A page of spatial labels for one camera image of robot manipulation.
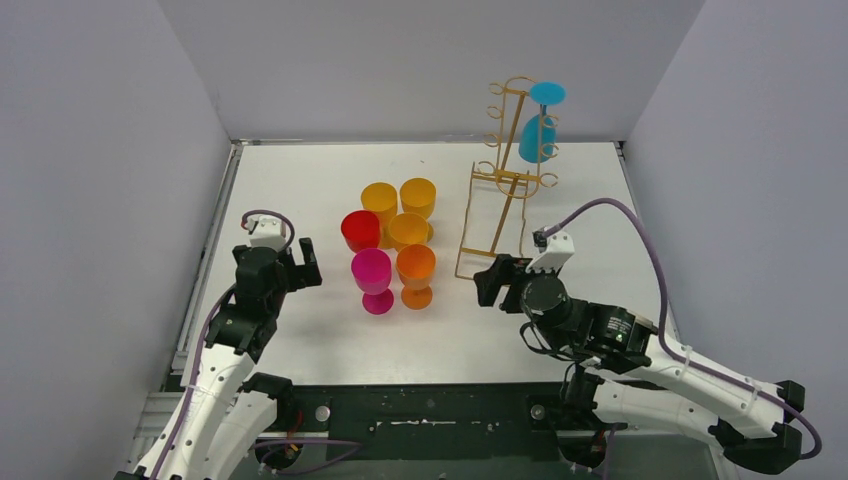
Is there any pink plastic wine glass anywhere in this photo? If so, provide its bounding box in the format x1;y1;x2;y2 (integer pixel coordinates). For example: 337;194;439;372
350;248;394;315

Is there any red plastic wine glass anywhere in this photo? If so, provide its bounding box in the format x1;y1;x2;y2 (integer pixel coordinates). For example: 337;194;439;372
340;210;381;253

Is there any orange plastic wine glass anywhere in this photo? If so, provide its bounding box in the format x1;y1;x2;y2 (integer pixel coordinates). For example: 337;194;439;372
395;244;437;310

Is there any yellow wine glass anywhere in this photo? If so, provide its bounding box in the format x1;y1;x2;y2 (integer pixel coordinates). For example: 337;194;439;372
360;182;398;250
387;213;430;251
399;177;437;220

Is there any yellow wine glass front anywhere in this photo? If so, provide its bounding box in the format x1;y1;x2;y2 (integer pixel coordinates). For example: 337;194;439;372
360;182;398;250

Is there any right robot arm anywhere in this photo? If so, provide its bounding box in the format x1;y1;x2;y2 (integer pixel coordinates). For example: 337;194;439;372
473;254;805;475

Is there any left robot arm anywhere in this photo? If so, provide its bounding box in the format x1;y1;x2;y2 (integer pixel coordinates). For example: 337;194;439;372
115;238;322;479

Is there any blue plastic wine glass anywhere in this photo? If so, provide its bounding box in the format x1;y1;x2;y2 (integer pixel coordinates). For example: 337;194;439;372
519;82;567;164

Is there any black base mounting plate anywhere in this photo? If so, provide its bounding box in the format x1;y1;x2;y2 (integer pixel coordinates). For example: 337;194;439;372
268;382;613;467

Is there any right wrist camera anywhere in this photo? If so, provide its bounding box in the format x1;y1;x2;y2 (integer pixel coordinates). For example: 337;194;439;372
525;227;576;275

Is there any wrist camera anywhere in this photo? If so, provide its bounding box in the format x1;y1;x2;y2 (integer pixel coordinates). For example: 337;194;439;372
525;227;576;275
243;215;288;252

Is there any gold wire glass rack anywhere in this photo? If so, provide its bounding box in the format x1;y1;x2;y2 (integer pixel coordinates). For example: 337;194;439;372
453;76;559;280

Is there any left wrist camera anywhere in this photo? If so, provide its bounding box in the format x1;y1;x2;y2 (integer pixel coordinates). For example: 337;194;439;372
243;215;288;252

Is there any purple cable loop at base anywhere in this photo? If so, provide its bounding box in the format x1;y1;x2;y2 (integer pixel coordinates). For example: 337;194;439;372
251;438;364;477

